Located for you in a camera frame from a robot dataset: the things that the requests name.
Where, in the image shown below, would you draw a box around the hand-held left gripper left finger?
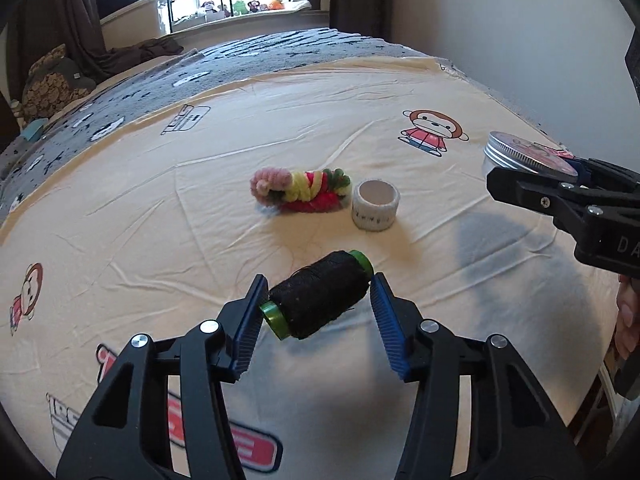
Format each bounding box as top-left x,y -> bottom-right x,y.
55,274 -> 271,480

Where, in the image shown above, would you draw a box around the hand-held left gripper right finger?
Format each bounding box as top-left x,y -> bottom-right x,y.
370,272 -> 586,480

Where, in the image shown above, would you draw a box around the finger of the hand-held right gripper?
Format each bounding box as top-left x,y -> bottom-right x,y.
486,165 -> 601,219
571,157 -> 640,196

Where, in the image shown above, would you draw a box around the round silver tin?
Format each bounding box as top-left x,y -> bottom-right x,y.
482,131 -> 579,179

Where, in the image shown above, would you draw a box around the black thread spool green ends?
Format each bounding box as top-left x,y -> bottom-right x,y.
259,250 -> 375,342

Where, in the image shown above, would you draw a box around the person's right hand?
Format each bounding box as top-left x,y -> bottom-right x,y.
615,275 -> 640,361

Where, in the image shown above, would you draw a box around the cream cartoon printed bedsheet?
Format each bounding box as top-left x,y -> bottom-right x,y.
0,55 -> 623,476

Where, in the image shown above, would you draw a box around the white tape roll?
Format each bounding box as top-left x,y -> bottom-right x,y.
351,178 -> 401,232

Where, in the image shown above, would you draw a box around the colourful pipe cleaner bundle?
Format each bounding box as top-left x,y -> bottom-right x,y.
251,166 -> 353,216

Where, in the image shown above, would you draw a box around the dark brown crumpled cloth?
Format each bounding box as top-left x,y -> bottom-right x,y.
105,37 -> 187,70

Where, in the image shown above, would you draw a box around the brown patterned cushion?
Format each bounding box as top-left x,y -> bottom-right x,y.
22,44 -> 97,124

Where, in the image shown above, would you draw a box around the white storage box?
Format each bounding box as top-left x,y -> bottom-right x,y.
100,0 -> 169,42

